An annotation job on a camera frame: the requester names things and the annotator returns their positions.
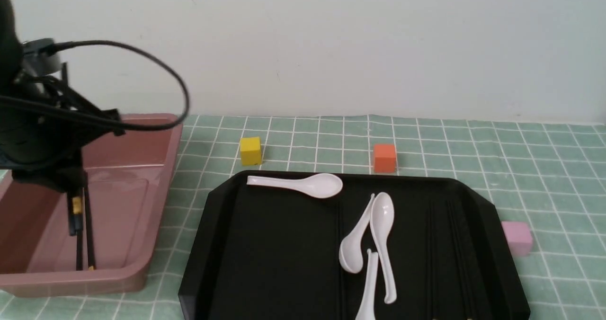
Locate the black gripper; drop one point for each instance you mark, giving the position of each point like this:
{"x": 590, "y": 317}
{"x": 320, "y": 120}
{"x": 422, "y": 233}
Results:
{"x": 44, "y": 126}

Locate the pink plastic bin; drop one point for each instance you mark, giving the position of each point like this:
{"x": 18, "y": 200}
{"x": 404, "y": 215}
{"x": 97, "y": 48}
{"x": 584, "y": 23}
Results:
{"x": 129, "y": 180}

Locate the yellow cube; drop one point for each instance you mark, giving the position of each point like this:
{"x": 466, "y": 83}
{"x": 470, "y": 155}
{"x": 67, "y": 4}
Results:
{"x": 250, "y": 151}

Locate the black plastic tray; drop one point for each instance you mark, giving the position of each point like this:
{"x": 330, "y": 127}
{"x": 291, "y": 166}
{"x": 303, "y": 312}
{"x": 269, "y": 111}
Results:
{"x": 266, "y": 253}

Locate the white spoon top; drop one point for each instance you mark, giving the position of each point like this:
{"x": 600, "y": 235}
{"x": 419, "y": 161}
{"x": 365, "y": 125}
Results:
{"x": 321, "y": 185}

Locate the white spoon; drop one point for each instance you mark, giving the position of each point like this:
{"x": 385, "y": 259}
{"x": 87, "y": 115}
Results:
{"x": 381, "y": 221}
{"x": 321, "y": 185}
{"x": 366, "y": 307}
{"x": 350, "y": 252}

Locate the white spoon middle left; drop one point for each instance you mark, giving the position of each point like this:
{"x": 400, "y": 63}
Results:
{"x": 350, "y": 252}

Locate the white spoon middle right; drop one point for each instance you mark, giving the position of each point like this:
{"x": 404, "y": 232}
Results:
{"x": 381, "y": 221}

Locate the orange cube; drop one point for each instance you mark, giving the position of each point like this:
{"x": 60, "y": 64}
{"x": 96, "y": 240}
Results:
{"x": 384, "y": 158}

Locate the white spoon bottom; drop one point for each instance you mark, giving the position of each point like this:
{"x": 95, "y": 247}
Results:
{"x": 366, "y": 307}

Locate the pink cube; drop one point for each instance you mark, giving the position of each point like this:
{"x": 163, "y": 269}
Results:
{"x": 519, "y": 238}

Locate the green grid table mat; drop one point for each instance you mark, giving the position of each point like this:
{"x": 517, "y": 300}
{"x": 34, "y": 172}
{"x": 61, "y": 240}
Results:
{"x": 551, "y": 176}

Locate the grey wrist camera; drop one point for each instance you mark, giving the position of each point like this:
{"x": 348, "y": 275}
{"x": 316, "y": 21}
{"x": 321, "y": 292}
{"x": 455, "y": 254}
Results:
{"x": 39, "y": 62}

